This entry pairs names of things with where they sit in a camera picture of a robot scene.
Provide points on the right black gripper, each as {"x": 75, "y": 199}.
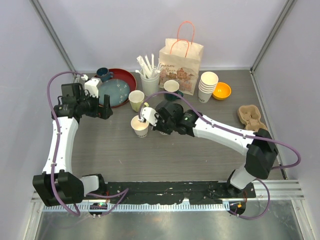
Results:
{"x": 157, "y": 127}

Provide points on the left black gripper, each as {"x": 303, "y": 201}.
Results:
{"x": 102, "y": 112}

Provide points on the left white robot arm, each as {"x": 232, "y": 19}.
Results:
{"x": 57, "y": 185}

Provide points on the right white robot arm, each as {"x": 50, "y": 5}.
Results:
{"x": 257, "y": 147}

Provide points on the printed paper takeout bag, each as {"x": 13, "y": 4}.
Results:
{"x": 180, "y": 60}

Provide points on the blue grey plate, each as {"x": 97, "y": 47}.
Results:
{"x": 117, "y": 89}

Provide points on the yellow mug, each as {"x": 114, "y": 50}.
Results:
{"x": 136, "y": 99}

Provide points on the blue mug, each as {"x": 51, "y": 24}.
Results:
{"x": 104, "y": 74}

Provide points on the dark green mug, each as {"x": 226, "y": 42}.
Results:
{"x": 172, "y": 86}

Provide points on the red round tray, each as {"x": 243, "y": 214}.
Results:
{"x": 125, "y": 76}

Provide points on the white straw holder cup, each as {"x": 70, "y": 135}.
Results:
{"x": 150, "y": 85}

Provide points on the stack of white paper cups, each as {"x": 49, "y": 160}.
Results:
{"x": 207, "y": 84}

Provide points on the orange bowl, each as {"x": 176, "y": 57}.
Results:
{"x": 222, "y": 91}

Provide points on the wrapped white straw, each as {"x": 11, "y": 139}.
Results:
{"x": 148, "y": 67}

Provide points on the brown cardboard cup carrier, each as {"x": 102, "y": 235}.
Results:
{"x": 250, "y": 117}

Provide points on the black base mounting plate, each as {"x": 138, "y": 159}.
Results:
{"x": 174, "y": 192}

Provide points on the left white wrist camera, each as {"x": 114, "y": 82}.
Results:
{"x": 92, "y": 86}

